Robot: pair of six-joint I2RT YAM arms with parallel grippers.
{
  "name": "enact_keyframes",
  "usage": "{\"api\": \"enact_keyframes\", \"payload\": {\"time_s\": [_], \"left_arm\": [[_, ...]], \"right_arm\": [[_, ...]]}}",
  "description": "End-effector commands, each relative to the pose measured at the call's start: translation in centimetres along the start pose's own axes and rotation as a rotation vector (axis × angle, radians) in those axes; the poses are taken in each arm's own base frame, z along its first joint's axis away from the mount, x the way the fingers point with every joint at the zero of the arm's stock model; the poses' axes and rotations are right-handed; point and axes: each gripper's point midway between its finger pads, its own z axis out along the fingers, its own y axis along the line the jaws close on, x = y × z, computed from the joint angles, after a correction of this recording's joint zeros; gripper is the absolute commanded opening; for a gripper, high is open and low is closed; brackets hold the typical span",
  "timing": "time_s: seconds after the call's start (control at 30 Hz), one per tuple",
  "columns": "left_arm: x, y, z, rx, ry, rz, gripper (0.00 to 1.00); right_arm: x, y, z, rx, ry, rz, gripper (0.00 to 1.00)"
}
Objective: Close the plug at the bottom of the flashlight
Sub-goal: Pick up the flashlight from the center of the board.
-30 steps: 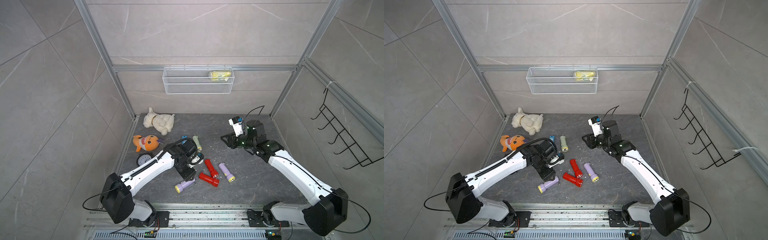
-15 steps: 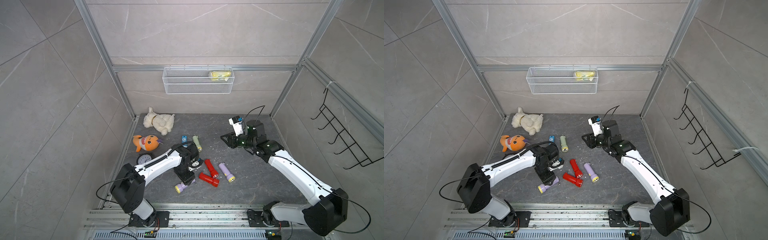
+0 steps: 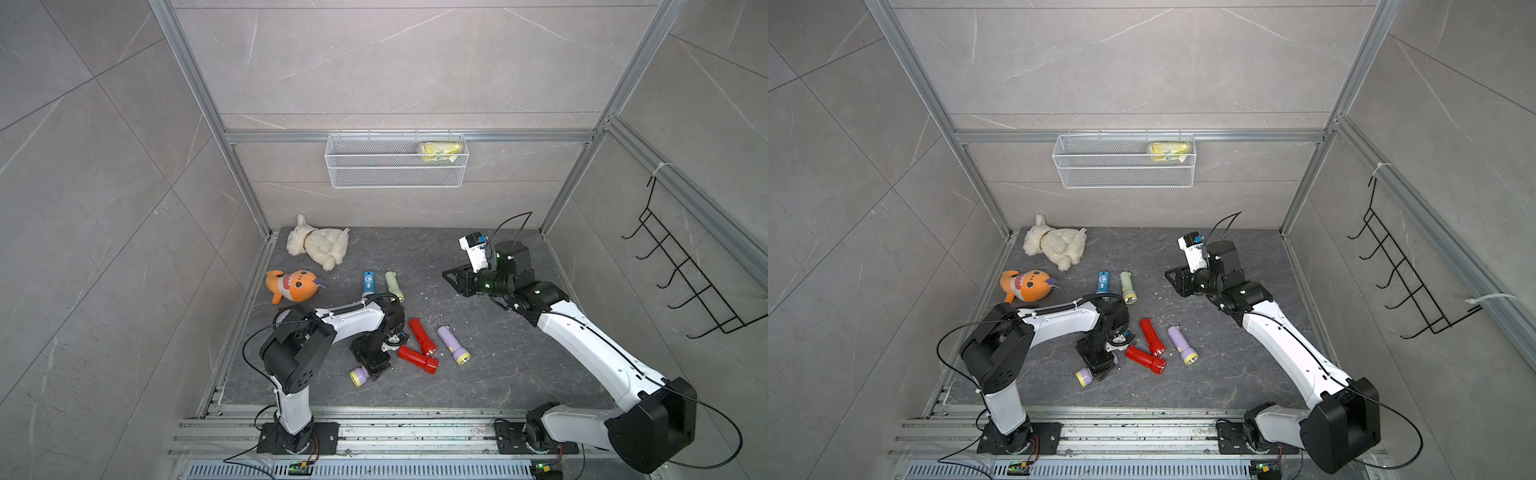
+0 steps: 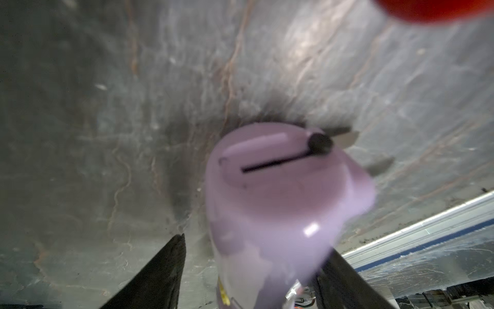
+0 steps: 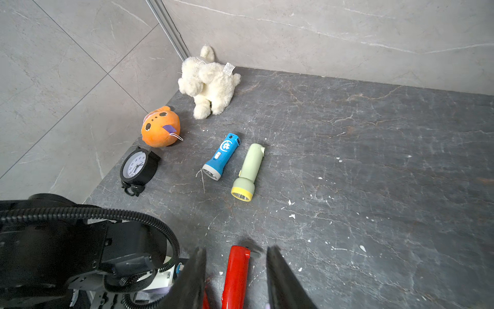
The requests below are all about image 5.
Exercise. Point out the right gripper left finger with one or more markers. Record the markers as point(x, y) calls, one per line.
point(189, 288)

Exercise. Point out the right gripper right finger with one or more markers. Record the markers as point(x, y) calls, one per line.
point(284, 289)

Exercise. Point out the green flashlight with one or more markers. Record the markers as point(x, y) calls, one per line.
point(244, 187)

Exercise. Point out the blue flashlight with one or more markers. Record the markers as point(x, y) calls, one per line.
point(215, 166)

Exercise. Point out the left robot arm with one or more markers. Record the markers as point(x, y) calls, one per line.
point(51, 245)

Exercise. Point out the red flashlight left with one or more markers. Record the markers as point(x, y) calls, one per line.
point(205, 302)

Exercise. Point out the red flashlight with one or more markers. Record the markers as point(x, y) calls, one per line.
point(236, 278)
point(205, 302)

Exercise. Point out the red flashlight right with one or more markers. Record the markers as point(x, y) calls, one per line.
point(236, 278)

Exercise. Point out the black alarm clock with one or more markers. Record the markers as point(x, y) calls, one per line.
point(137, 170)

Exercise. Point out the orange plush toy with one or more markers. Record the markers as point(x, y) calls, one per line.
point(161, 128)

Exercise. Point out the white plush dog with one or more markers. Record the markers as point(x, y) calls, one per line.
point(209, 83)

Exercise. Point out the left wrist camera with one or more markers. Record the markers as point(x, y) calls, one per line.
point(163, 281)

